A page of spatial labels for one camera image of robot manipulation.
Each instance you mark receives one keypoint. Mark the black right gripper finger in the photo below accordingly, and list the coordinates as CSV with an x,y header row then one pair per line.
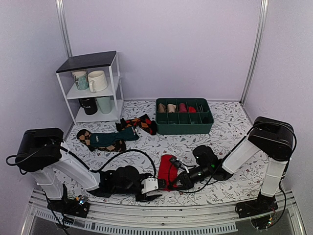
x,y
175,162
172,185

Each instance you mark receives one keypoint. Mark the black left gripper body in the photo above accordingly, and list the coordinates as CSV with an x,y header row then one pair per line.
x,y
146,175

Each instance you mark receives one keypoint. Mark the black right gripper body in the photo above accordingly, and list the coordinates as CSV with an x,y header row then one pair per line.
x,y
188,182

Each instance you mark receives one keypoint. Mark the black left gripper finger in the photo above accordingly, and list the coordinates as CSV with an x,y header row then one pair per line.
x,y
146,198
162,184

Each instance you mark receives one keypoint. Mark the red sock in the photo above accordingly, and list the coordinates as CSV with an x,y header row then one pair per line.
x,y
167,171
192,109

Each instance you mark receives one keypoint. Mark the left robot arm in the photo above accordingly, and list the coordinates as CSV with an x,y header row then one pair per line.
x,y
43,150

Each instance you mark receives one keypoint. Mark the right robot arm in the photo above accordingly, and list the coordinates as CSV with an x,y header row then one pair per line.
x,y
274,138

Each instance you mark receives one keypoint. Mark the floral table cloth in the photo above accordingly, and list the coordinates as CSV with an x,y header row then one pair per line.
x,y
230,125

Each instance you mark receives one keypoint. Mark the dark teal sock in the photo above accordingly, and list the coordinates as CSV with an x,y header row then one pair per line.
x,y
118,139

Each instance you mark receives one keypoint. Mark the green divided organizer box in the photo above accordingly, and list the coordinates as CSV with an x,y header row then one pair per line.
x,y
184,123

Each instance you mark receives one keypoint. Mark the black orange argyle sock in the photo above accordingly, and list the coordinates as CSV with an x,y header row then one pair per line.
x,y
142,122

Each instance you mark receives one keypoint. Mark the maroon rolled sock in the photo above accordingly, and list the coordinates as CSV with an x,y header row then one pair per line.
x,y
182,108

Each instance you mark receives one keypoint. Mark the red rolled sock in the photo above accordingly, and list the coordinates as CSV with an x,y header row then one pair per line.
x,y
192,109

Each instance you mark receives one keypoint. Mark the beige rolled sock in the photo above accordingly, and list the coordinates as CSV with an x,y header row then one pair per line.
x,y
171,108

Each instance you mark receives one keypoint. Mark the tan rolled sock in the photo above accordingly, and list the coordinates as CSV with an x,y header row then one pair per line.
x,y
161,108

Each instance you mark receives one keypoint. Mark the brown argyle sock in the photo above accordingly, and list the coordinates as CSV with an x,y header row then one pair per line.
x,y
84,135

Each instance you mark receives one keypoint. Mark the mint green mug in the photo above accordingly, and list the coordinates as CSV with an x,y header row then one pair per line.
x,y
104,104

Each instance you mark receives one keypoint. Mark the black mug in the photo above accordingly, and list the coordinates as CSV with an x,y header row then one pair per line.
x,y
89,105

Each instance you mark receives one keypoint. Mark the white shelf rack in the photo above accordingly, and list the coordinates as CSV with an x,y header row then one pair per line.
x,y
96,95

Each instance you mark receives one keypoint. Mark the cream mug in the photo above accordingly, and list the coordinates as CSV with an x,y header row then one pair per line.
x,y
97,81

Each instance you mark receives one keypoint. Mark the teal patterned mug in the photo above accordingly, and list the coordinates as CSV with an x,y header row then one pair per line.
x,y
81,79

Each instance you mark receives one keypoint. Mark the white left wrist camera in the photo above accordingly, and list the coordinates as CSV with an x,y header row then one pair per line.
x,y
149,184

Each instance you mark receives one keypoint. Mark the aluminium front rail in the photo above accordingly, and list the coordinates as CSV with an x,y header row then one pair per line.
x,y
209,212

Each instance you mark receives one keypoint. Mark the right aluminium corner post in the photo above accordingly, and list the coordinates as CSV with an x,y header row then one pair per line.
x,y
256,49

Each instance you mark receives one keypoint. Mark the aluminium corner post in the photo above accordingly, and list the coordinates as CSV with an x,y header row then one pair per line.
x,y
256,49
63,27

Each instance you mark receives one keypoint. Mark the left aluminium corner post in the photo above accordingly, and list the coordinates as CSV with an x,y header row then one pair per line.
x,y
63,27

